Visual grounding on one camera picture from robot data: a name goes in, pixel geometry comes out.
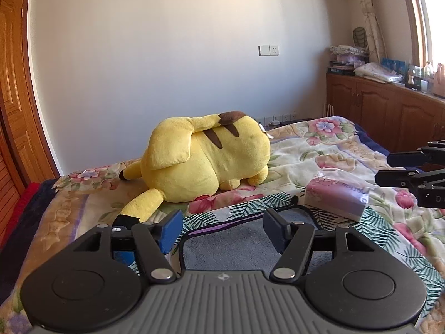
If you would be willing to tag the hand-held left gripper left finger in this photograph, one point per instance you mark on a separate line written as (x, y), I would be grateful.
(171, 232)

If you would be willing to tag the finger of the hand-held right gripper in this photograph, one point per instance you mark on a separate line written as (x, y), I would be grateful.
(396, 178)
(406, 158)

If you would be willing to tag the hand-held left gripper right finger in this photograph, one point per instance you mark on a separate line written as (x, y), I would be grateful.
(273, 228)

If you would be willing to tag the grey blue towel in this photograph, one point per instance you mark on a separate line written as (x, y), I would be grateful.
(243, 240)

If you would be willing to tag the wooden cabinet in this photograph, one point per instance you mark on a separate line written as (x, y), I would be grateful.
(382, 111)

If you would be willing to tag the floral blanket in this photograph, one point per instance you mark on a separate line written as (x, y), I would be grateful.
(347, 153)

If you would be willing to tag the pink tissue pack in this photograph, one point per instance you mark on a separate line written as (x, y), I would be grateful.
(333, 195)

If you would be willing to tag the yellow plush toy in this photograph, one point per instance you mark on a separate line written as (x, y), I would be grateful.
(208, 153)

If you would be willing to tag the white plastic bottle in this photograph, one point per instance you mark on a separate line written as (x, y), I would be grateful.
(427, 71)

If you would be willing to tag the white plastic bag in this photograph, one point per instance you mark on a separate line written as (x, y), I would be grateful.
(377, 72)

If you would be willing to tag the blue box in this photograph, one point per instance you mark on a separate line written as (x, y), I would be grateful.
(393, 65)

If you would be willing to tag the dark flat box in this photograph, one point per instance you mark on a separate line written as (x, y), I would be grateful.
(341, 71)

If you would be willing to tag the white power strip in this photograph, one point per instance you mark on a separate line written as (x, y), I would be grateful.
(281, 118)

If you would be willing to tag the stack of folded cloths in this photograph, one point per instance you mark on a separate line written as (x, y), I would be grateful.
(347, 54)

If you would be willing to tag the woven hand fan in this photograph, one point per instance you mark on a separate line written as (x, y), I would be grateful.
(360, 36)

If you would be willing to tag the red cloth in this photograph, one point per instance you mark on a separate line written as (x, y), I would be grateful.
(31, 195)

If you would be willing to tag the patterned curtain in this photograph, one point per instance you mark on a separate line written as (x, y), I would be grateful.
(370, 17)

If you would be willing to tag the dark blue bedsheet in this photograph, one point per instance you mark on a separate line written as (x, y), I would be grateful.
(21, 222)

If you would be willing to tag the wooden door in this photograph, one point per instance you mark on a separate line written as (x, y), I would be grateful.
(15, 83)

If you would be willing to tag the wooden window frame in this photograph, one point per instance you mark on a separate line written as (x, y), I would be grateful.
(417, 17)

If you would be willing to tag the white wall switch panel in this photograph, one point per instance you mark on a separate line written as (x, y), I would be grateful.
(268, 50)

